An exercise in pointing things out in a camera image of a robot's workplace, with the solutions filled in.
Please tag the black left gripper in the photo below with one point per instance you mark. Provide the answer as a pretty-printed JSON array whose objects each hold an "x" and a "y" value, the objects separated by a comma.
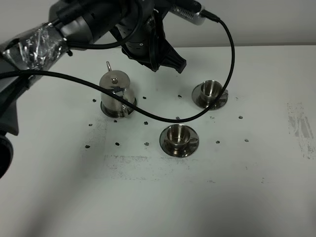
[{"x": 148, "y": 45}]

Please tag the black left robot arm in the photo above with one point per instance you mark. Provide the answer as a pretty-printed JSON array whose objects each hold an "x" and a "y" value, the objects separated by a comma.
[{"x": 24, "y": 59}]

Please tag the far stainless steel teacup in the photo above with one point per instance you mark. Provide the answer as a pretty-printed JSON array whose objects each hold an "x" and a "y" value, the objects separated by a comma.
[{"x": 209, "y": 90}]

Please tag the stainless steel teacup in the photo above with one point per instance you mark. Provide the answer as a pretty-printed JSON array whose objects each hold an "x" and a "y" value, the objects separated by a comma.
[
  {"x": 209, "y": 90},
  {"x": 179, "y": 136}
]

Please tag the far stainless steel saucer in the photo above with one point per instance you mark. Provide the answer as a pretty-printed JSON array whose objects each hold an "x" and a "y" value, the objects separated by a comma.
[{"x": 220, "y": 103}]

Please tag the stainless steel saucer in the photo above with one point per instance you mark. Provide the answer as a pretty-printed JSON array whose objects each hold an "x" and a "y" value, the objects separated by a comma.
[
  {"x": 177, "y": 153},
  {"x": 220, "y": 103}
]

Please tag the round steel teapot saucer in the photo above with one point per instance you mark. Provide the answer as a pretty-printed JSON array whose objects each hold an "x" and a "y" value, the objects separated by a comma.
[{"x": 115, "y": 114}]

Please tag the near stainless steel teacup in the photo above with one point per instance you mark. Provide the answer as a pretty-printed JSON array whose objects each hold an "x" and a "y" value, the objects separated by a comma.
[{"x": 179, "y": 136}]

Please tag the near stainless steel saucer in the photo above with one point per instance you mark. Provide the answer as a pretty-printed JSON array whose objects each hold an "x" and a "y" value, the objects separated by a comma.
[{"x": 177, "y": 153}]

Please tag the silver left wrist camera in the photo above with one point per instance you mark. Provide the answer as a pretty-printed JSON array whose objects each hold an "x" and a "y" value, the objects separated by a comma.
[{"x": 189, "y": 10}]

